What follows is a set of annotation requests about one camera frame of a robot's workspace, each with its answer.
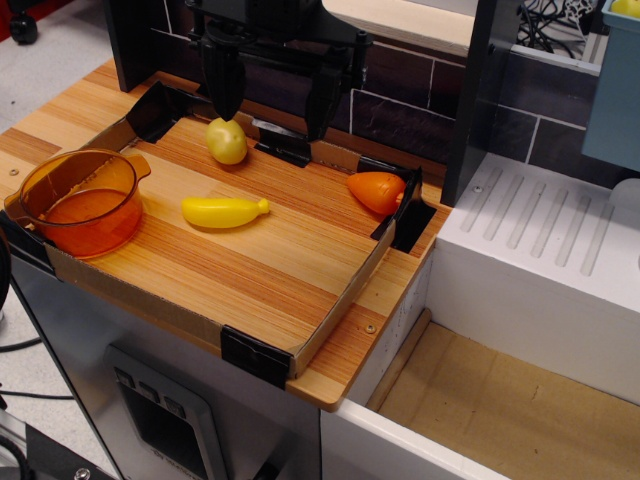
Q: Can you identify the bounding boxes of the yellow toy in bin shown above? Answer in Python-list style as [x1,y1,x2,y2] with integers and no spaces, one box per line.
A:
[610,0,640,19]

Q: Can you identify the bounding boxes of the teal plastic bin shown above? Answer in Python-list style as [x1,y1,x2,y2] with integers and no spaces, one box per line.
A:
[582,1,639,171]

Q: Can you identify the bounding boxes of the tangled black cables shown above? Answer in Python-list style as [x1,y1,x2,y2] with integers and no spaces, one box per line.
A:
[516,0,601,60]

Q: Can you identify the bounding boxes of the black chair caster wheel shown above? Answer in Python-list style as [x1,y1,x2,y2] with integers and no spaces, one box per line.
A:
[9,12,38,45]

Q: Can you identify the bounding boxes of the silver toy oven front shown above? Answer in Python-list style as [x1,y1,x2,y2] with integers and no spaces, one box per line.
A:
[11,257,321,479]

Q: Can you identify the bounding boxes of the yellow toy banana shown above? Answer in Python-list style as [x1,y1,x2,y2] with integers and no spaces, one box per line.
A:
[181,197,270,229]

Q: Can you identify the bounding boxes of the dark grey vertical post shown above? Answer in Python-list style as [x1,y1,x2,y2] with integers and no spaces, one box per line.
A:
[441,0,521,207]

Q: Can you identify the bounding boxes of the transparent orange plastic pot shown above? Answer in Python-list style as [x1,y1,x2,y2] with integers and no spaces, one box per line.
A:
[4,149,151,259]

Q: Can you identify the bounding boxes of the cardboard fence with black tape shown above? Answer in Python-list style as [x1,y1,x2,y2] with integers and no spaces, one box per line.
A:
[1,81,444,403]

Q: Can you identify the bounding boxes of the white toy sink unit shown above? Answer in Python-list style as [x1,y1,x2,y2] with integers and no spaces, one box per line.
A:
[321,155,639,479]

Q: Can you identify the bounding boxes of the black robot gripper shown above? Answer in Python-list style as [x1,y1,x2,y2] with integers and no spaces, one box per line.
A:
[185,1,372,142]

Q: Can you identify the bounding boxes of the orange toy carrot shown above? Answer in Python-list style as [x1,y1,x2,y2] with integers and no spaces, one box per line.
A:
[346,171,406,215]

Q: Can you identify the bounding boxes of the black floor cable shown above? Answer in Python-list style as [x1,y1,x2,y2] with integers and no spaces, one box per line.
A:
[0,337,76,401]

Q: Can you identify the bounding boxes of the yellow toy potato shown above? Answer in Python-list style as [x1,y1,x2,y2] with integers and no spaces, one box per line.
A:
[205,118,248,165]

